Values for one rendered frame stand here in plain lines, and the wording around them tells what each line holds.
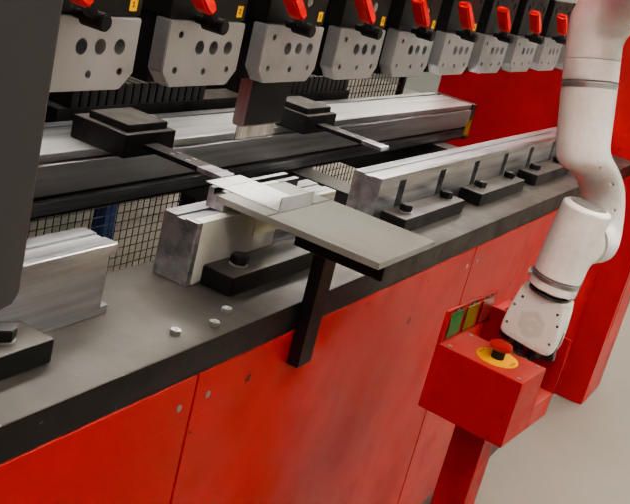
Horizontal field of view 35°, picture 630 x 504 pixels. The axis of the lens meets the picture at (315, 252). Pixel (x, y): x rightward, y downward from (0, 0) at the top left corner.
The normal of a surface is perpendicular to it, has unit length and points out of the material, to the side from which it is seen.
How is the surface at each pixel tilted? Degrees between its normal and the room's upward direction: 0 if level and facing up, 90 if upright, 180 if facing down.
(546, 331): 90
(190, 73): 90
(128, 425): 90
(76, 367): 0
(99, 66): 90
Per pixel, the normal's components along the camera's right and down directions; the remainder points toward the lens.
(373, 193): -0.50, 0.17
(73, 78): 0.83, 0.36
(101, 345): 0.23, -0.92
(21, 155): 0.93, 0.30
